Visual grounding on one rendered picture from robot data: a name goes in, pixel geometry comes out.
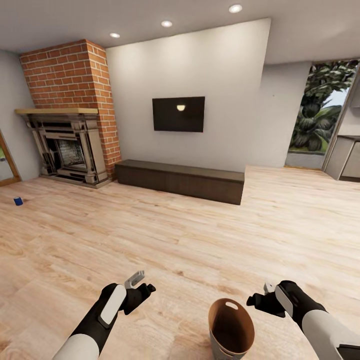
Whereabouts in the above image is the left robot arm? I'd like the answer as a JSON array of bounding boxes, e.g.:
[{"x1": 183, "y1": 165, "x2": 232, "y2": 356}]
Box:
[{"x1": 52, "y1": 270, "x2": 156, "y2": 360}]

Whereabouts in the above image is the can of soda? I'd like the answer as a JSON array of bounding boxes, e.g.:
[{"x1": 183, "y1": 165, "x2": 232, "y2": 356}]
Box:
[{"x1": 14, "y1": 197, "x2": 23, "y2": 206}]

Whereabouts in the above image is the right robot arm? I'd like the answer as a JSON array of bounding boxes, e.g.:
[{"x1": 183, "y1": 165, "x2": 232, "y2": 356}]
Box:
[{"x1": 246, "y1": 281, "x2": 360, "y2": 360}]

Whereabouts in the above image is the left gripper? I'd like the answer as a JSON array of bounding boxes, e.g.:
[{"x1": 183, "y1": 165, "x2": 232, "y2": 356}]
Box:
[{"x1": 124, "y1": 283, "x2": 156, "y2": 316}]

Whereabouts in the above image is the trash can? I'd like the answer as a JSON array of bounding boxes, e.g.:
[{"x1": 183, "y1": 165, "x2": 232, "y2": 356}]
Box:
[{"x1": 208, "y1": 298, "x2": 255, "y2": 360}]

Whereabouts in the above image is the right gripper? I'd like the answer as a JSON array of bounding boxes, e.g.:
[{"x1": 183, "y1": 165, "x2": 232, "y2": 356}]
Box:
[{"x1": 246, "y1": 293, "x2": 286, "y2": 318}]

